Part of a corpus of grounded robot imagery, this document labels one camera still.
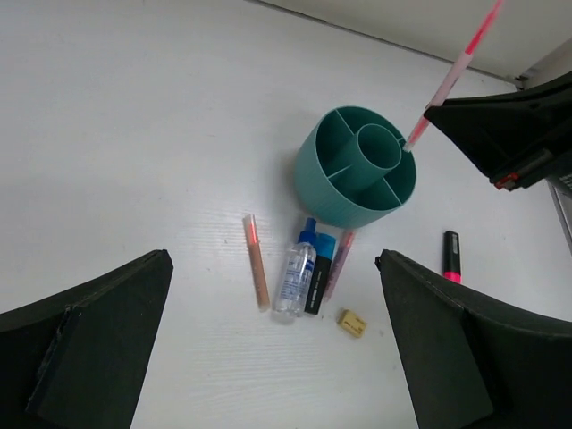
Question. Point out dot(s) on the black pink highlighter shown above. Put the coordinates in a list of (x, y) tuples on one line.
[(451, 259)]

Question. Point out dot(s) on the teal round compartment organizer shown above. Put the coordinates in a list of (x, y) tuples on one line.
[(352, 169)]

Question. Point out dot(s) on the red pink pen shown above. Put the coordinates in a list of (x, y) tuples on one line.
[(455, 71)]

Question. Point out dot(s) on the yellow eraser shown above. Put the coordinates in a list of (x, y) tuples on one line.
[(351, 323)]

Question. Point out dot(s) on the black marker blue cap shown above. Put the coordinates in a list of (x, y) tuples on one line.
[(324, 246)]

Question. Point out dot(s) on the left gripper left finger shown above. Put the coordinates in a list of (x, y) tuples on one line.
[(79, 358)]

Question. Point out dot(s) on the pink purple pen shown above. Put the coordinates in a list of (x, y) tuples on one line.
[(338, 262)]

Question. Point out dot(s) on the aluminium rail right side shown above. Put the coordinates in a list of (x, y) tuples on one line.
[(563, 208)]

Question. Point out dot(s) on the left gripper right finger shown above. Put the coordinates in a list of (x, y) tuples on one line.
[(472, 361)]

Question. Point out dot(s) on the orange marker pen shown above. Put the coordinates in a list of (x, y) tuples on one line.
[(256, 262)]

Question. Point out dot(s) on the clear spray bottle blue cap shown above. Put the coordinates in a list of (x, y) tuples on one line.
[(291, 296)]

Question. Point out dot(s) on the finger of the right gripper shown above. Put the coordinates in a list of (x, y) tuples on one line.
[(516, 139)]

